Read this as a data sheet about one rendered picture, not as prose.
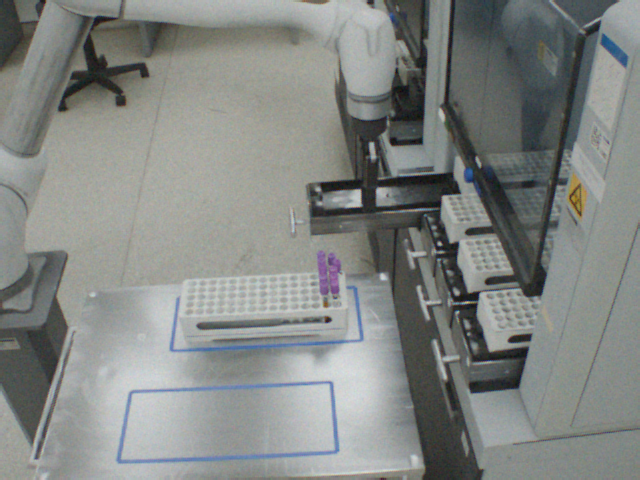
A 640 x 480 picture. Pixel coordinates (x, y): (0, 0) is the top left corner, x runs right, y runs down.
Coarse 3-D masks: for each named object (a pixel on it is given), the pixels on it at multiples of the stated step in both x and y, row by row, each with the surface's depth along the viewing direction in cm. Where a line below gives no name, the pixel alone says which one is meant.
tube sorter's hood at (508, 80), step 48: (480, 0) 118; (528, 0) 96; (576, 0) 85; (480, 48) 121; (528, 48) 98; (576, 48) 81; (480, 96) 124; (528, 96) 100; (480, 144) 127; (528, 144) 102; (528, 192) 104; (528, 240) 106; (528, 288) 105
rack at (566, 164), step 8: (568, 152) 159; (456, 160) 157; (568, 160) 156; (456, 168) 158; (464, 168) 154; (560, 168) 153; (568, 168) 153; (456, 176) 158; (560, 176) 152; (568, 176) 152; (464, 184) 152; (472, 184) 151; (560, 184) 157; (464, 192) 153; (472, 192) 153
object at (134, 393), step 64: (128, 320) 127; (384, 320) 124; (64, 384) 115; (128, 384) 114; (192, 384) 114; (256, 384) 114; (320, 384) 113; (384, 384) 113; (64, 448) 104; (128, 448) 104; (192, 448) 104; (256, 448) 104; (320, 448) 103; (384, 448) 103
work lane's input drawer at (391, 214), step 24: (312, 192) 157; (336, 192) 159; (360, 192) 159; (384, 192) 159; (408, 192) 158; (432, 192) 158; (456, 192) 155; (312, 216) 153; (336, 216) 152; (360, 216) 152; (384, 216) 153; (408, 216) 153
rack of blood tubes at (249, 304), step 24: (192, 288) 124; (216, 288) 124; (240, 288) 124; (264, 288) 125; (288, 288) 123; (312, 288) 123; (192, 312) 120; (216, 312) 119; (240, 312) 120; (264, 312) 118; (288, 312) 118; (312, 312) 118; (336, 312) 119; (216, 336) 121; (240, 336) 121; (264, 336) 122
